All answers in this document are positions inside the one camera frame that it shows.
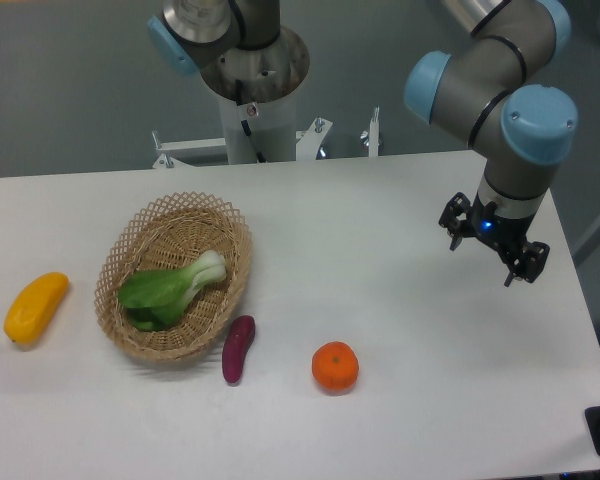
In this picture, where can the green bok choy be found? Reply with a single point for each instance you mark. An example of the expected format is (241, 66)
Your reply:
(156, 300)

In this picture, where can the woven wicker basket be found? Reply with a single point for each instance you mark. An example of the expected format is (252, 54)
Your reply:
(169, 233)

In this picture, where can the orange tangerine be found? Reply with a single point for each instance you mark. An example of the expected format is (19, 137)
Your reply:
(335, 366)

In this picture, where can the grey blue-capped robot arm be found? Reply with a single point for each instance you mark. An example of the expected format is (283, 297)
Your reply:
(524, 131)

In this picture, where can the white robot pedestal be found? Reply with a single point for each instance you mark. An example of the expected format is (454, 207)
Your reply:
(256, 92)

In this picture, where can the white metal frame bracket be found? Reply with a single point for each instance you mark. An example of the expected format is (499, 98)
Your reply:
(252, 136)

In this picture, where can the yellow mango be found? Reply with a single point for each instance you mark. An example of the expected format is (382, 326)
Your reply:
(34, 307)

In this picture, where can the purple sweet potato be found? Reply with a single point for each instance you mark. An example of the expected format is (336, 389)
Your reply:
(236, 346)

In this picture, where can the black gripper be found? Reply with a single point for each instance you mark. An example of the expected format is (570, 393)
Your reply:
(507, 237)

